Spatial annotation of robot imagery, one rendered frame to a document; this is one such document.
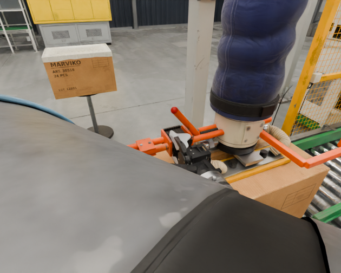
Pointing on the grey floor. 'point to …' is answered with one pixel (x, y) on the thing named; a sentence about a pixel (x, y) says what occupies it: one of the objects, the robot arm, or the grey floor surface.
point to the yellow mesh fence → (322, 31)
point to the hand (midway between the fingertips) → (170, 142)
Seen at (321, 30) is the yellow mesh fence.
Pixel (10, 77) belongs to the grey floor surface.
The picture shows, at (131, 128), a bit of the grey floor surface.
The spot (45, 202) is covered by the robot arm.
